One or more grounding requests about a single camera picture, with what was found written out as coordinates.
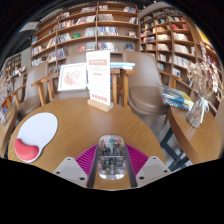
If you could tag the brown leather wooden armchair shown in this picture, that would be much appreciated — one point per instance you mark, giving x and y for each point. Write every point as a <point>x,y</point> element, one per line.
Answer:
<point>76,58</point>
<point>31,83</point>
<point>146,86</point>

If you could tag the curved wooden bookshelf unit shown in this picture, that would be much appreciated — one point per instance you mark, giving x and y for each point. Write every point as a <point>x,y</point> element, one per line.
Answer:
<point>173,43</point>

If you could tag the stack of light books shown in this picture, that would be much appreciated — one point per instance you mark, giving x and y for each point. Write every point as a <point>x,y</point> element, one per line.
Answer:
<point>122,65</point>

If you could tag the white framed floral picture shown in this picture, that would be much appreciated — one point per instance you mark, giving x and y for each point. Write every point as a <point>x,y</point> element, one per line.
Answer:
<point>72,77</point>

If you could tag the small distant wooden bookshelf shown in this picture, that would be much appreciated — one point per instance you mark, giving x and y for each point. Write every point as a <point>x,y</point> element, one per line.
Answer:
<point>15,65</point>

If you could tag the white mouse pad, red rest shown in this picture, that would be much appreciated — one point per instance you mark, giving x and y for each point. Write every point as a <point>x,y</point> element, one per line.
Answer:
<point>38,131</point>

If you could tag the white sign on wooden base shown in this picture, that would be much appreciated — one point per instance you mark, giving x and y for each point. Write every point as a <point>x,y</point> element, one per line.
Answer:
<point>98,78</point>

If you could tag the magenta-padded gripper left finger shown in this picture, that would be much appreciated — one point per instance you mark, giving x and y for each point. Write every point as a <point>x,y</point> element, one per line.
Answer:
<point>70,170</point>

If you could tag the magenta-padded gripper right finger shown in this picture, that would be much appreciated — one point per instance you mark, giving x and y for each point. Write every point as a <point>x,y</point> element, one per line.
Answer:
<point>151,170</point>

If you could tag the round wooden side table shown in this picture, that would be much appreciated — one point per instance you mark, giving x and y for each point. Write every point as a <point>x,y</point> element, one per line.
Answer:
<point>6,133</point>
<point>196,140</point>

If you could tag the transparent computer mouse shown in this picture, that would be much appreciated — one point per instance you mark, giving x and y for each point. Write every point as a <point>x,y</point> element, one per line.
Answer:
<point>111,158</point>

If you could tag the stack of colourful books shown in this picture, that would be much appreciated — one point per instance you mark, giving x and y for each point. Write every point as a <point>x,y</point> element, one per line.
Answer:
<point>178,98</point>

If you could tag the wide wooden bookshelf unit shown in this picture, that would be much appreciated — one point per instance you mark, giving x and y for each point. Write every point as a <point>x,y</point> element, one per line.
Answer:
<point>83,26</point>

